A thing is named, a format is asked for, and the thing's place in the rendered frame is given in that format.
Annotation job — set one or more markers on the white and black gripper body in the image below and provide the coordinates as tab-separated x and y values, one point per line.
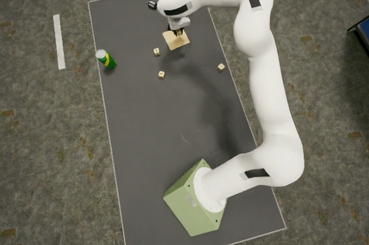
170	21

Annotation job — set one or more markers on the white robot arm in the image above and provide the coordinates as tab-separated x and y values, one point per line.
279	160

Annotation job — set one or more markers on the beige square mat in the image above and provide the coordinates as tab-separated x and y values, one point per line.
175	42

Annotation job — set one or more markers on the green drink can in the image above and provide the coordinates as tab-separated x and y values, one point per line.
105	58

